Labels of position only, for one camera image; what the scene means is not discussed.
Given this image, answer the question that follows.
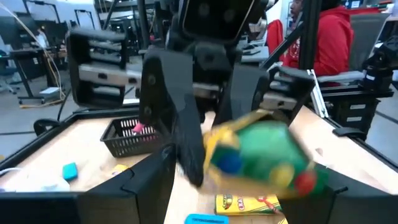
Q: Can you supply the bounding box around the gray office chair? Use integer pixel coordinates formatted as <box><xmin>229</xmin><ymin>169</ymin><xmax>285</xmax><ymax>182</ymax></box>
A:
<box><xmin>317</xmin><ymin>12</ymin><xmax>392</xmax><ymax>85</ymax></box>

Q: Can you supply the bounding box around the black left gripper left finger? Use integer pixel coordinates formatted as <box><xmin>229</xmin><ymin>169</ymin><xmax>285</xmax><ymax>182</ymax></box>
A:
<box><xmin>77</xmin><ymin>144</ymin><xmax>178</xmax><ymax>224</ymax></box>

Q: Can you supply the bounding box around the person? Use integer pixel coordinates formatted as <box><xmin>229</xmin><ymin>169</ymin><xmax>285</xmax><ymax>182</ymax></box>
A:
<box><xmin>281</xmin><ymin>0</ymin><xmax>355</xmax><ymax>77</ymax></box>

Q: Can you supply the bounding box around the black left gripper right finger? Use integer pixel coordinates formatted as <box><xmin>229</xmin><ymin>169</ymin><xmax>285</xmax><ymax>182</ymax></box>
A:
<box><xmin>278</xmin><ymin>167</ymin><xmax>398</xmax><ymax>224</ymax></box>

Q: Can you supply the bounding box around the yellow hanging cable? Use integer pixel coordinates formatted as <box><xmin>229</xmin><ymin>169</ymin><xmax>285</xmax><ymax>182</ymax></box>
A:
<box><xmin>0</xmin><ymin>1</ymin><xmax>68</xmax><ymax>108</ymax></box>

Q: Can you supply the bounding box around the yellow battery pack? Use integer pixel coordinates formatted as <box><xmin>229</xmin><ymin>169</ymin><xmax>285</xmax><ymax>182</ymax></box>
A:
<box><xmin>198</xmin><ymin>108</ymin><xmax>329</xmax><ymax>200</ymax></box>

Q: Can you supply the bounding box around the black diagonal rig strut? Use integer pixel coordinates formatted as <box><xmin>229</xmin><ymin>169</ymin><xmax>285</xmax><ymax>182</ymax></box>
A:
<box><xmin>259</xmin><ymin>23</ymin><xmax>307</xmax><ymax>70</ymax></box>

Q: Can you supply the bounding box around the blue rectangular eraser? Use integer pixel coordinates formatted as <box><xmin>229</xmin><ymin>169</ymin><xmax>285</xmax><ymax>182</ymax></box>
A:
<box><xmin>62</xmin><ymin>162</ymin><xmax>78</xmax><ymax>182</ymax></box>
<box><xmin>184</xmin><ymin>213</ymin><xmax>229</xmax><ymax>224</ymax></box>

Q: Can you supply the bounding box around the silver metal bracket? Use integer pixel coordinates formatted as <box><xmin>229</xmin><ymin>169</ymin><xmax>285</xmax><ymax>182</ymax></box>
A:
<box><xmin>306</xmin><ymin>68</ymin><xmax>330</xmax><ymax>118</ymax></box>

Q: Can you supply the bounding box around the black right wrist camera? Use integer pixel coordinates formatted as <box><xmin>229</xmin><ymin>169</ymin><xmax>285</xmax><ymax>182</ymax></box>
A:
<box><xmin>180</xmin><ymin>0</ymin><xmax>261</xmax><ymax>44</ymax></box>

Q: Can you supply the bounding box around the black vertical rig post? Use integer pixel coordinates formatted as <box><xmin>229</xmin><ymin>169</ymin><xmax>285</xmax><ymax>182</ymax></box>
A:
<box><xmin>298</xmin><ymin>0</ymin><xmax>323</xmax><ymax>71</ymax></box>

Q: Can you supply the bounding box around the red garment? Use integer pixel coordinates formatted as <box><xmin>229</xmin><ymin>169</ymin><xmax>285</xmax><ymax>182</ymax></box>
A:
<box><xmin>266</xmin><ymin>19</ymin><xmax>284</xmax><ymax>55</ymax></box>

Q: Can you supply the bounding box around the black background desk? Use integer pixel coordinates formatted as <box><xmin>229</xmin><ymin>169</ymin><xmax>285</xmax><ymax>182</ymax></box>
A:
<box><xmin>9</xmin><ymin>46</ymin><xmax>68</xmax><ymax>105</ymax></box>

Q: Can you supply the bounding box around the black labelled cabinet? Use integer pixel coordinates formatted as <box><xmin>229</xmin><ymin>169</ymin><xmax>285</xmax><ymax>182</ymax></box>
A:
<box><xmin>323</xmin><ymin>86</ymin><xmax>394</xmax><ymax>138</ymax></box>

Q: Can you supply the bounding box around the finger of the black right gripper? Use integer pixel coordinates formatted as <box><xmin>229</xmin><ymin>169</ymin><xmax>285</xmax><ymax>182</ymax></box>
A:
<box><xmin>138</xmin><ymin>46</ymin><xmax>206</xmax><ymax>188</ymax></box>
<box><xmin>213</xmin><ymin>63</ymin><xmax>271</xmax><ymax>126</ymax></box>

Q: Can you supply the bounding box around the black slotted plastic basket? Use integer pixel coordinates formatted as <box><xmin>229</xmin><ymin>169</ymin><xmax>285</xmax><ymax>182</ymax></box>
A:
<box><xmin>99</xmin><ymin>116</ymin><xmax>165</xmax><ymax>159</ymax></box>

